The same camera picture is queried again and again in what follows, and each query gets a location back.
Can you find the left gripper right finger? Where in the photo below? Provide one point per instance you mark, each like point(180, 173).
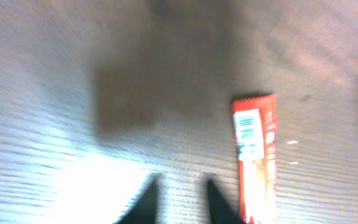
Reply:
point(220, 211)

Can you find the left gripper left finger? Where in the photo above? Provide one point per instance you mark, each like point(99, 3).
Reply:
point(144, 211)

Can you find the red sachet packet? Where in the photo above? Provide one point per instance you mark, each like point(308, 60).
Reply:
point(255, 127)

